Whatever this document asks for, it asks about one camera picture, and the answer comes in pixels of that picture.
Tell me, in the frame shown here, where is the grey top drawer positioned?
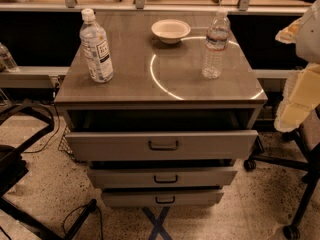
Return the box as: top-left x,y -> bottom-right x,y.
66,130 -> 257,161

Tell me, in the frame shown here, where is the grey drawer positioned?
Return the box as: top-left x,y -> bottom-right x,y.
88,167 -> 237,189
66,130 -> 257,161
101,189 -> 224,207

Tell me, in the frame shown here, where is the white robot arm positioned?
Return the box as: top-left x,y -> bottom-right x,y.
274,0 -> 320,132

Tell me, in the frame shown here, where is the grey three-drawer cabinet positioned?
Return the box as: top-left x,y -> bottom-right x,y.
55,11 -> 267,193

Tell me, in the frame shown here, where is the grey middle drawer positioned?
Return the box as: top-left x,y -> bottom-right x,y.
88,167 -> 237,189

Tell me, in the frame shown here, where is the grey bottom drawer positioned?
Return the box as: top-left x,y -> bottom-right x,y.
101,189 -> 224,207

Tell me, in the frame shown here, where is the clear water bottle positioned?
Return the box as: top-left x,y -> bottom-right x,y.
202,8 -> 230,79

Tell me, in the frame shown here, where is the white paper bowl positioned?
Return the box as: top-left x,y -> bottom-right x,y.
151,19 -> 191,44

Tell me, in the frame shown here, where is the labelled water bottle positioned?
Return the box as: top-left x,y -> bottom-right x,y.
80,8 -> 113,83

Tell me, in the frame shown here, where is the blue tape cross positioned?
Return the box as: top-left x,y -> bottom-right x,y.
142,207 -> 173,240

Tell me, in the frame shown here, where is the black chair left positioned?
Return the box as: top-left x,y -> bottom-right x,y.
0,99 -> 98,240

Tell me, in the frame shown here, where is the black office chair right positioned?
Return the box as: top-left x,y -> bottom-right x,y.
243,105 -> 320,240

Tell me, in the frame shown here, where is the bottle at left edge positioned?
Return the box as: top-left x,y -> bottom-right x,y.
0,43 -> 20,72

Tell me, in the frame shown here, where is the wire mesh basket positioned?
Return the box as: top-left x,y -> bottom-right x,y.
58,127 -> 75,160

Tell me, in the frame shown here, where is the black floor cable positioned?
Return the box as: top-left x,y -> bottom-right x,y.
22,80 -> 62,155

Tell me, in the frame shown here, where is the grey shelf rail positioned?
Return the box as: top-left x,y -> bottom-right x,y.
0,66 -> 69,88

